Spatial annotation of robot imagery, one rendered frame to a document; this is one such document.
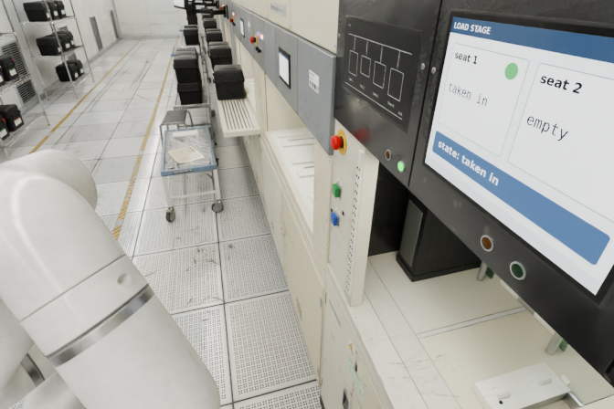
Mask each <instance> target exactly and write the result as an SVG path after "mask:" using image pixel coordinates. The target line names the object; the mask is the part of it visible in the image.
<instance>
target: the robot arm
mask: <svg viewBox="0 0 614 409"><path fill-rule="evenodd" d="M97 201H98V194H97V188H96V184H95V182H94V179H93V177H92V175H91V173H90V170H89V169H88V168H87V167H86V165H85V164H84V163H83V162H82V161H81V160H79V159H78V158H77V157H75V156H74V155H72V154H70V153H68V152H64V151H62V150H58V149H45V150H41V151H38V152H33V153H30V154H28V155H25V156H22V157H18V158H15V159H13V160H10V161H7V162H4V163H0V409H7V408H9V407H10V406H12V405H14V404H16V403H17V402H19V401H20V400H21V399H23V398H24V399H23V403H22V409H220V394H219V390H218V388H217V384H216V382H215V380H214V378H213V376H212V374H211V373H210V371H209V370H208V368H207V367H206V365H205V364H204V362H203V361H202V359H201V358H200V357H199V355H198V354H197V352H196V350H195V349H194V347H193V346H192V345H191V343H190V342H189V340H188V339H187V337H186V336H185V335H184V333H183V332H182V331H181V329H180V328H179V327H178V325H177V324H176V322H175V320H174V319H173V318H172V316H171V315H170V313H169V312H168V310H167V309H166V308H165V306H164V304H163V303H162V302H161V300H159V298H158V297H157V296H156V294H155V293H154V291H153V290H152V288H151V287H150V285H149V284H148V283H147V281H146V280H145V279H144V277H143V276H142V274H141V273H140V271H139V270H138V269H137V267H136V266H135V265H134V264H133V262H132V261H131V259H130V258H129V257H128V255H127V254H126V253H125V251H124V250H123V249H122V247H121V245H120V244H119V242H118V241H117V240H116V238H115V237H114V236H113V234H112V233H111V231H110V230H109V228H108V227H107V226H106V225H105V224H104V223H103V221H102V220H101V218H100V217H99V216H98V214H97V213H96V212H95V209H96V206H97Z"/></svg>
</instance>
